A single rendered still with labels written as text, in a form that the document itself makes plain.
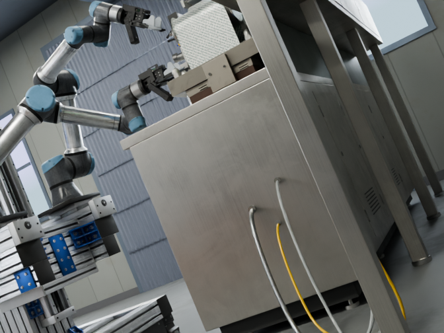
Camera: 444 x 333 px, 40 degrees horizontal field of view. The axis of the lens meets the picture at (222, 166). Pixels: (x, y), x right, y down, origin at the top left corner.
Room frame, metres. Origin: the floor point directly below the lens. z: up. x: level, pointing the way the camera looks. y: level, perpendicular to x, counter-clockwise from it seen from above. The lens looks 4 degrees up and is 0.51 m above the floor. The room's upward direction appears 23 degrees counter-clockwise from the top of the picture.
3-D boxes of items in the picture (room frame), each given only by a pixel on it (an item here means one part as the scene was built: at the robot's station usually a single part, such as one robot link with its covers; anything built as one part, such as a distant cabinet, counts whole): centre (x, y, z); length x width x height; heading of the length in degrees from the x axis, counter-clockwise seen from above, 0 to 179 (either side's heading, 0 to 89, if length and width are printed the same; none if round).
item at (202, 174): (3.41, -0.46, 0.43); 2.52 x 0.64 x 0.86; 158
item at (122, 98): (2.62, 0.27, 1.11); 0.11 x 0.08 x 0.09; 68
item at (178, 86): (2.33, -0.15, 1.00); 0.40 x 0.16 x 0.06; 68
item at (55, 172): (2.95, 0.74, 0.98); 0.13 x 0.12 x 0.14; 140
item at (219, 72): (2.24, -0.12, 0.96); 0.10 x 0.03 x 0.11; 68
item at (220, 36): (2.45, -0.15, 1.11); 0.23 x 0.01 x 0.18; 68
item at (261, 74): (3.41, -0.44, 0.88); 2.52 x 0.66 x 0.04; 158
